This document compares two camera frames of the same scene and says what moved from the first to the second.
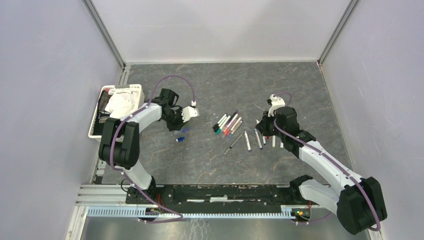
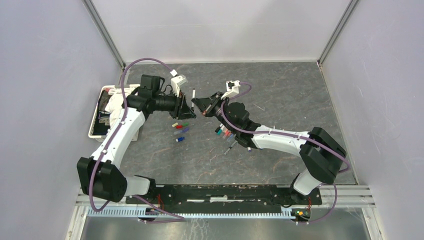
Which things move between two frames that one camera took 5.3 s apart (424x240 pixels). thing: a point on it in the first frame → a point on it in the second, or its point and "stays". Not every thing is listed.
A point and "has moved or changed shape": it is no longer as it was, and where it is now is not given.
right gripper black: (262, 126) → (204, 104)
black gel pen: (229, 148) stays
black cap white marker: (215, 125) has moved or changed shape
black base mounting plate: (209, 198) stays
